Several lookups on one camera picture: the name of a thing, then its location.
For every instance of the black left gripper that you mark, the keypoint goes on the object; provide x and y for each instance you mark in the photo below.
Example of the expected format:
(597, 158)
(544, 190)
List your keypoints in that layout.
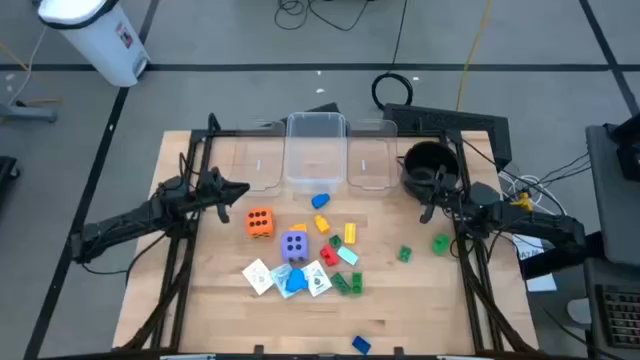
(210, 190)

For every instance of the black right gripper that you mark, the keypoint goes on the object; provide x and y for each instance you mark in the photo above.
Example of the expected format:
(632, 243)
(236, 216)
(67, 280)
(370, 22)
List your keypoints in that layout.
(445, 202)

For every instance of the orange foam die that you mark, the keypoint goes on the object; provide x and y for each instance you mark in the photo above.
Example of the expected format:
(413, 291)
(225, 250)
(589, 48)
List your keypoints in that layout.
(260, 222)

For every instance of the bright green toy block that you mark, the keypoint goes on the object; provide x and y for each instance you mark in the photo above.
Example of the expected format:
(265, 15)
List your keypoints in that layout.
(440, 243)

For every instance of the small green toy brick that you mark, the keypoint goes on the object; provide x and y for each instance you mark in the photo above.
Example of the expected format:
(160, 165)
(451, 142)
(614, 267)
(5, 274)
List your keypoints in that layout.
(405, 253)

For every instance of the purple foam die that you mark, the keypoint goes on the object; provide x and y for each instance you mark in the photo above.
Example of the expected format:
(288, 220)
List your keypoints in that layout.
(295, 246)

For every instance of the white playing card box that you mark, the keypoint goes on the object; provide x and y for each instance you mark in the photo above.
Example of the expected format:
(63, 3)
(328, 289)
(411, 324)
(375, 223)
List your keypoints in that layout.
(319, 278)
(258, 275)

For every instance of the bright green long brick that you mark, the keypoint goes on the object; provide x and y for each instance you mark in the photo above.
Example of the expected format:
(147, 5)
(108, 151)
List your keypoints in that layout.
(357, 283)

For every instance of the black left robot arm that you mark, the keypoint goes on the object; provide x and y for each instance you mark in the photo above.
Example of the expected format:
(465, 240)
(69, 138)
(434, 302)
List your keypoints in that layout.
(125, 220)

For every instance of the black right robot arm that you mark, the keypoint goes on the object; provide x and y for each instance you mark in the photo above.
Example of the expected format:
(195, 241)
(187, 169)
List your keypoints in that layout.
(540, 222)

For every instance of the black bucket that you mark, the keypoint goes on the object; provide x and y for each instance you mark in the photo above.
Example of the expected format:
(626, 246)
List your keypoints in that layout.
(430, 150)

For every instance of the low clear plastic tray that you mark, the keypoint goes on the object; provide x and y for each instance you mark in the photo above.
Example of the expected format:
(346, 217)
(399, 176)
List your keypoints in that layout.
(372, 150)
(250, 150)

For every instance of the orange-yellow toy block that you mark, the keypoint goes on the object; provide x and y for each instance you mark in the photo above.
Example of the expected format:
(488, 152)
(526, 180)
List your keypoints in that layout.
(298, 228)

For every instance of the black perforated panel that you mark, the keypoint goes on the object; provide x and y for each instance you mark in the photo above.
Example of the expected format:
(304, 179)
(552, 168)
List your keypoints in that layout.
(450, 121)

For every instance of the yellow stud brick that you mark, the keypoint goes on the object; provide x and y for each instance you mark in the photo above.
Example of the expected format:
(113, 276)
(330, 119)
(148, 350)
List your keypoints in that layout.
(350, 233)

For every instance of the blue rounded toy block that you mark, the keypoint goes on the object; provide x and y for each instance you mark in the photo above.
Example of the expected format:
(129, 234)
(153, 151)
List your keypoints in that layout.
(320, 200)

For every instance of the light cyan toy brick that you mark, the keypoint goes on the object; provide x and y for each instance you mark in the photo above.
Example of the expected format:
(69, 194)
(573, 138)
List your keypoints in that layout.
(347, 255)

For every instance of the tall clear plastic bin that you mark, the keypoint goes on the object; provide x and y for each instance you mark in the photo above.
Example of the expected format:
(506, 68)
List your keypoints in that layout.
(315, 150)

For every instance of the small dark green brick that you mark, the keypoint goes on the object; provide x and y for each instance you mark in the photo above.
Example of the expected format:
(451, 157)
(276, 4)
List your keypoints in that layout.
(335, 241)

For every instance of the yellow toy block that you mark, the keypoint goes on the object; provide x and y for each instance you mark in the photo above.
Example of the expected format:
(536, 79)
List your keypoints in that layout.
(322, 223)

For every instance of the yellow connector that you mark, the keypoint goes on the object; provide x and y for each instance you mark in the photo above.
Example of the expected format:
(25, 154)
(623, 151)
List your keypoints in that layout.
(523, 201)

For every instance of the red toy brick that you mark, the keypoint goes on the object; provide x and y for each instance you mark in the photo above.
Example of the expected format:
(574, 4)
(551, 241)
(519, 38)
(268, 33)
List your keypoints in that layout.
(329, 255)

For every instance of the dark green long brick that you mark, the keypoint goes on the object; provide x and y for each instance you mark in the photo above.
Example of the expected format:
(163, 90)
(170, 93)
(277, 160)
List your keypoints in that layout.
(340, 283)

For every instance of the printed white paper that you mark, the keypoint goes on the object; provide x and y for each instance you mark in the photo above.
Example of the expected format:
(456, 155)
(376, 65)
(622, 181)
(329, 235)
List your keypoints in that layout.
(530, 245)

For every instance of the blank white paper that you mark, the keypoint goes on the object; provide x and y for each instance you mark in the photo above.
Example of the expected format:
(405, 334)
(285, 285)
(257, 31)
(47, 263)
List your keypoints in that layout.
(542, 284)

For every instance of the black beam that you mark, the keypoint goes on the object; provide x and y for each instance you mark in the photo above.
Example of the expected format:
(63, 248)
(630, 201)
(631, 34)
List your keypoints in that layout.
(560, 257)

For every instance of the dark blue toy brick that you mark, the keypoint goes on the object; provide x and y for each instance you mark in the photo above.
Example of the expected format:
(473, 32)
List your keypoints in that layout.
(361, 344)

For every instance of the grey side desk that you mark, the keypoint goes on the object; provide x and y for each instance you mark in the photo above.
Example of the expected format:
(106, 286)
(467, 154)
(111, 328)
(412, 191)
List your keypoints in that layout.
(607, 210)

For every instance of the white trash bin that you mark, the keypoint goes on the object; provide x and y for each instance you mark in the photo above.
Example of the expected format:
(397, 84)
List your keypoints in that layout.
(105, 45)

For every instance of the white round object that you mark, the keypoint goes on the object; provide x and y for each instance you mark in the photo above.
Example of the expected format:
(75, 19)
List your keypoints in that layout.
(580, 311)

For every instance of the grey console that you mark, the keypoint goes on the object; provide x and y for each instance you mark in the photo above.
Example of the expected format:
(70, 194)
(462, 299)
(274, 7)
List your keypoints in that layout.
(615, 272)

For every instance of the grey stand foot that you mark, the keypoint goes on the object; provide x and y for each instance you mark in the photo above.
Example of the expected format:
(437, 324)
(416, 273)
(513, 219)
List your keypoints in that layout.
(30, 114)

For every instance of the backlit keyboard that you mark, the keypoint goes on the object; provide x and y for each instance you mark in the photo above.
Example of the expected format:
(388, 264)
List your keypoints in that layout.
(620, 315)

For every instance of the black aluminium table frame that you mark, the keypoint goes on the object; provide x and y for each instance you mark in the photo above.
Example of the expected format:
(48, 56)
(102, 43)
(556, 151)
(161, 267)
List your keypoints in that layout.
(182, 300)

